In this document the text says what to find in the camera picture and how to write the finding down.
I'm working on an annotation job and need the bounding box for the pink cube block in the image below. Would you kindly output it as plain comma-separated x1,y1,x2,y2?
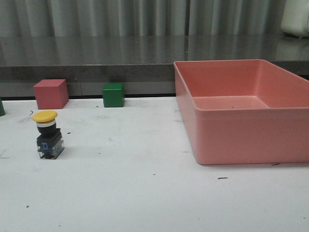
33,79,69,110

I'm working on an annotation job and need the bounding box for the dark grey counter shelf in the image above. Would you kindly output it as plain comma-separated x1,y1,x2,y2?
0,34,309,100

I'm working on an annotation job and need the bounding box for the yellow mushroom push button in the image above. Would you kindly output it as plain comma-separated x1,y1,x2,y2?
32,110,64,159

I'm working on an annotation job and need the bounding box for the white appliance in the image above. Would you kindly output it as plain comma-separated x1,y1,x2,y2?
281,0,309,37

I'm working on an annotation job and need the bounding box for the dark green block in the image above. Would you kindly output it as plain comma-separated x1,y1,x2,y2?
0,97,6,116

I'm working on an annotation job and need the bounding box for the pink plastic bin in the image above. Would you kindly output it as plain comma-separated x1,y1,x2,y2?
174,59,309,165

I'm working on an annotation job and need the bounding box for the green cube block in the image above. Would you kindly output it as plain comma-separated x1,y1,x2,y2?
102,83,125,108

